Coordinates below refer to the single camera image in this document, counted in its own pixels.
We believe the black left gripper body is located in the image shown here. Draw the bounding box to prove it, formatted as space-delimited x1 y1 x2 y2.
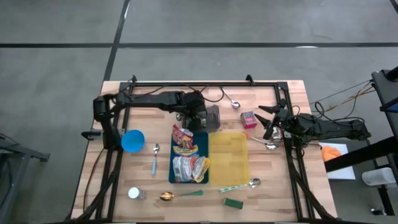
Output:
182 104 208 124

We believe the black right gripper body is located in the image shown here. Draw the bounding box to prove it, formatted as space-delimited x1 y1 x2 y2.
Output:
263 107 292 141

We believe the orange handled spoon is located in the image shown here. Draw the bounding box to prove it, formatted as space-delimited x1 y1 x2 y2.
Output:
243 131 279 151

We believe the yellow blue ramen packet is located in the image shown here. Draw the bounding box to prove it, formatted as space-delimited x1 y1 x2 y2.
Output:
172 145 200 158

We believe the plain silver spoon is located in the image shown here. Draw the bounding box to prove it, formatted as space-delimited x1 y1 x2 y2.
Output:
219 86 242 110

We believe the translucent yellow plastic bin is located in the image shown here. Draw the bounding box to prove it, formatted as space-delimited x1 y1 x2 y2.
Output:
208 131 251 187

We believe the white red ramen packet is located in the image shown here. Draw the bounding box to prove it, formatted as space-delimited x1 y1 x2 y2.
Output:
172 154 197 184

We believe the spoon green striped handle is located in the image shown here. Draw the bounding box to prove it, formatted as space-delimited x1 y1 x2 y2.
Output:
218 177 262 194

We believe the green rectangular tin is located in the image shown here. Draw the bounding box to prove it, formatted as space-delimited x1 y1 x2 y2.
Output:
223 197 244 210

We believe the white-lidded bagel seasoning jar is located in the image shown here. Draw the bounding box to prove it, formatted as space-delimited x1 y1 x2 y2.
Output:
127 186 146 200

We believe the smoky grey plastic bin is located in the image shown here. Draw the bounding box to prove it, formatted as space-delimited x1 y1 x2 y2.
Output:
181 105 221 133

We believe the teal plastic bin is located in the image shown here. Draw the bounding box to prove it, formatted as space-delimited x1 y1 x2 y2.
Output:
169 131 210 184

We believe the blue plastic cup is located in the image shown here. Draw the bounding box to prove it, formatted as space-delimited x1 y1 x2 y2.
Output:
121 129 146 154

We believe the orange cloth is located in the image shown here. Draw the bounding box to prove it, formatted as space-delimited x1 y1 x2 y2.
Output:
321 146 342 162

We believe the white paper sheet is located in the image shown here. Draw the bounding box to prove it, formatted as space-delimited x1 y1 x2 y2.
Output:
318 142 357 180

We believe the black equipment stand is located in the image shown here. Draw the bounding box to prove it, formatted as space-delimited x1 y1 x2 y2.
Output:
325 65 398 216

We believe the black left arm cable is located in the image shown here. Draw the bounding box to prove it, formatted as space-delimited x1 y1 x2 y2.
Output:
119 83 225 104

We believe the black aluminium table frame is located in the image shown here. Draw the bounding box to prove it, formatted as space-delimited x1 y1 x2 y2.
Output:
67 74 338 224

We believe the light blue handled spoon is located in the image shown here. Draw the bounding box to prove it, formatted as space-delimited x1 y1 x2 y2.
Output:
148 143 160 175

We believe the black floor cable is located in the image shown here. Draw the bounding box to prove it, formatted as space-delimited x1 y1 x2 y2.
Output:
310 79 374 125

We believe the yellow floor cable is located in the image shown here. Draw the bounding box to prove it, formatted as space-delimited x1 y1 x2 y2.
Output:
323 88 376 110

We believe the gold spoon green handle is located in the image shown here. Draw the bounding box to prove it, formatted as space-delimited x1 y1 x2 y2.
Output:
159 190 204 202

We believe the brown cable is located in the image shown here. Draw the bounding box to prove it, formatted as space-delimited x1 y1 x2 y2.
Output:
82 147 106 214

